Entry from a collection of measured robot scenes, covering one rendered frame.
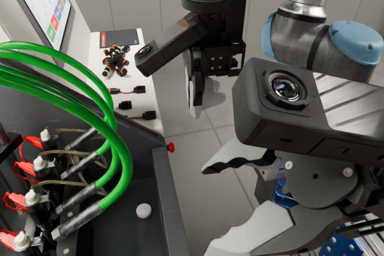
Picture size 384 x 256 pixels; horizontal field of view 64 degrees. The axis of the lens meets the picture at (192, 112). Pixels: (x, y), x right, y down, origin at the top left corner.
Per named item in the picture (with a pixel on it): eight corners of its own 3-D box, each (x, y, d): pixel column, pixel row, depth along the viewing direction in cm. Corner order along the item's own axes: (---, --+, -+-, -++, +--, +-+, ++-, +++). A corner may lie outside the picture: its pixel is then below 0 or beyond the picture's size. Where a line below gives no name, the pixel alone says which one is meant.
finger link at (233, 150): (232, 187, 34) (312, 185, 27) (194, 170, 30) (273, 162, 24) (236, 160, 35) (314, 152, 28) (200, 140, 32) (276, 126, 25)
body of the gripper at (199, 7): (242, 80, 47) (252, 1, 40) (187, 87, 46) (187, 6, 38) (227, 56, 53) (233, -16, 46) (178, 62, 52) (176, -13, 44)
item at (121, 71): (134, 79, 105) (132, 64, 102) (102, 82, 103) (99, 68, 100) (130, 48, 123) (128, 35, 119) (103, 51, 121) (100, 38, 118)
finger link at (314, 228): (271, 280, 21) (380, 207, 18) (258, 276, 21) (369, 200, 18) (247, 220, 25) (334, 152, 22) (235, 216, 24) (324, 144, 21)
